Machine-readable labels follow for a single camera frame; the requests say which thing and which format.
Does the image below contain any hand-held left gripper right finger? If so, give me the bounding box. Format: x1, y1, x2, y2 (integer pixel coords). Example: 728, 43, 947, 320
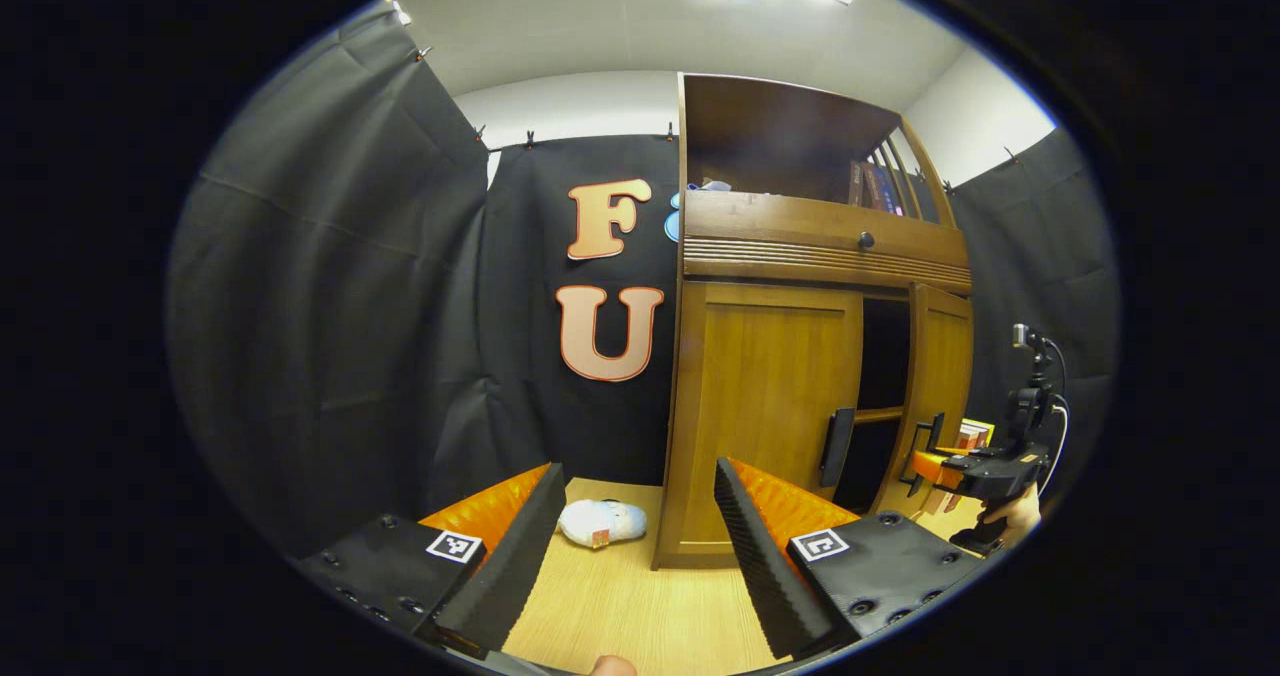
713, 456, 1006, 662

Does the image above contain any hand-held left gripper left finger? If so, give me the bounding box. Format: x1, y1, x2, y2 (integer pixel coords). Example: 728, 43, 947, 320
290, 461, 568, 662

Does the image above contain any wooden shoe cabinet door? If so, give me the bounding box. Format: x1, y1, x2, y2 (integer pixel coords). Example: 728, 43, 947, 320
655, 281, 866, 569
870, 283, 976, 517

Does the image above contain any wooden double-door shoe cabinet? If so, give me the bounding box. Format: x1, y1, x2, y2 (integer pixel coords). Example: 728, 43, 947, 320
652, 71, 976, 572

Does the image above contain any white plush slipper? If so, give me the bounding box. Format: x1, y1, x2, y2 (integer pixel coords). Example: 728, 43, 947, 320
557, 499, 649, 550

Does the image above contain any wooden drawer with black knob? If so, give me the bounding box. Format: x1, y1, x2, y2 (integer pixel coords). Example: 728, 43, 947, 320
682, 189, 973, 295

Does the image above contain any black backdrop cloth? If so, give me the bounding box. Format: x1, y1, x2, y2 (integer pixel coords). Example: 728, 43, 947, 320
165, 6, 1121, 557

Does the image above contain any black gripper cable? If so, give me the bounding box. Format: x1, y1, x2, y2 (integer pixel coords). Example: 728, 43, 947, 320
1036, 334, 1070, 499

